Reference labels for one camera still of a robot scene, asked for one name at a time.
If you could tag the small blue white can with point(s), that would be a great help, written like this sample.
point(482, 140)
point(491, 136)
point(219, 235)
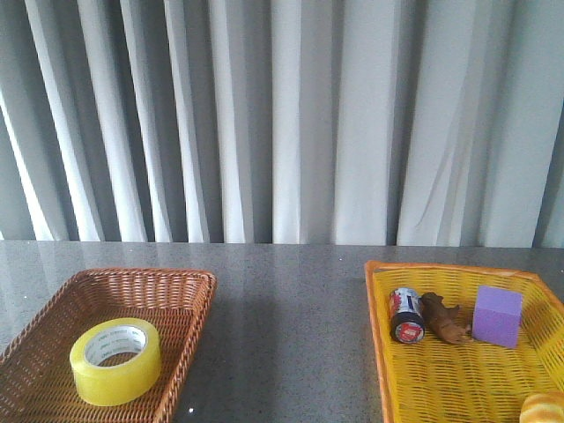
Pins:
point(406, 322)

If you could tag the yellow woven basket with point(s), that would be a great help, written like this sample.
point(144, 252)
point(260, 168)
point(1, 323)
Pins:
point(433, 381)

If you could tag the yellow transparent tape roll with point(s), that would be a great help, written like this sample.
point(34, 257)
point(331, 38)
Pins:
point(116, 361)

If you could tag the toy croissant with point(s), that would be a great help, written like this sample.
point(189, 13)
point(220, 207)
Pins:
point(542, 408)

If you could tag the white grey curtain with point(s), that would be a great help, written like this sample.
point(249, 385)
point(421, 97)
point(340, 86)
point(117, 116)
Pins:
point(400, 123)

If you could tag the brown woven basket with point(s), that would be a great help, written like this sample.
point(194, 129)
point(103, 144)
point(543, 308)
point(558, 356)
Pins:
point(37, 384)

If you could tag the brown toy animal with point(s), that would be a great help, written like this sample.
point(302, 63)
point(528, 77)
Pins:
point(442, 320)

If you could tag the purple foam cube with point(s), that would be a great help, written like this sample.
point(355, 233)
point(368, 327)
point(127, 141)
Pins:
point(497, 316)

